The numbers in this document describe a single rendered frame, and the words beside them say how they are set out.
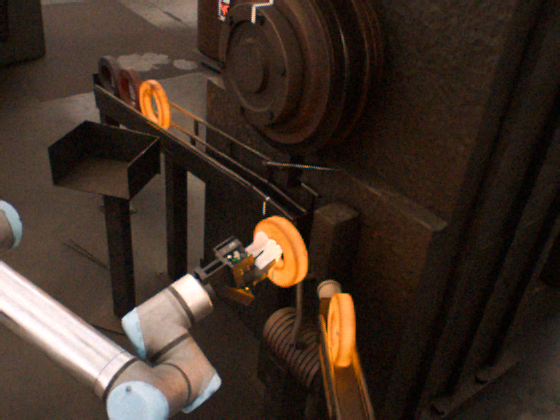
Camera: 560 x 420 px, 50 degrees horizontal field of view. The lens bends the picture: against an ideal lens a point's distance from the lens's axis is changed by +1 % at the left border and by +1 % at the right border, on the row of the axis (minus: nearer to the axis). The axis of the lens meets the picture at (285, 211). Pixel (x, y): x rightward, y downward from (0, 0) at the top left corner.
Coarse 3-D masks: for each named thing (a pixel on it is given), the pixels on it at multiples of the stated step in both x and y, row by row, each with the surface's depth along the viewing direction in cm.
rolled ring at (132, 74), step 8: (120, 72) 228; (128, 72) 222; (136, 72) 223; (120, 80) 230; (128, 80) 231; (136, 80) 221; (120, 88) 233; (128, 88) 234; (136, 88) 220; (120, 96) 235; (128, 96) 234; (136, 96) 222; (128, 104) 233; (136, 104) 224
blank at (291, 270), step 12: (276, 216) 131; (264, 228) 131; (276, 228) 127; (288, 228) 126; (276, 240) 128; (288, 240) 125; (300, 240) 126; (288, 252) 126; (300, 252) 125; (276, 264) 133; (288, 264) 128; (300, 264) 126; (276, 276) 133; (288, 276) 129; (300, 276) 128
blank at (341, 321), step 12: (336, 300) 128; (348, 300) 127; (336, 312) 128; (348, 312) 125; (336, 324) 127; (348, 324) 124; (336, 336) 126; (348, 336) 123; (336, 348) 126; (348, 348) 124; (336, 360) 126; (348, 360) 125
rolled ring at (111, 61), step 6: (102, 60) 238; (108, 60) 234; (114, 60) 235; (102, 66) 240; (108, 66) 235; (114, 66) 233; (102, 72) 244; (114, 72) 233; (102, 78) 245; (108, 78) 246; (114, 78) 234; (102, 84) 246; (108, 84) 246; (114, 84) 236; (108, 90) 246
